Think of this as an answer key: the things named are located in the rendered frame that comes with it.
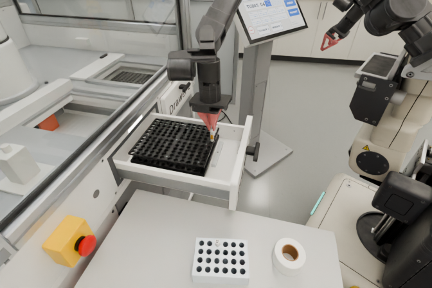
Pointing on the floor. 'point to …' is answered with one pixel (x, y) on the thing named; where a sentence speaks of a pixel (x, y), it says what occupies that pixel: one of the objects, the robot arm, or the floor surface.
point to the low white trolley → (313, 263)
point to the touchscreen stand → (264, 157)
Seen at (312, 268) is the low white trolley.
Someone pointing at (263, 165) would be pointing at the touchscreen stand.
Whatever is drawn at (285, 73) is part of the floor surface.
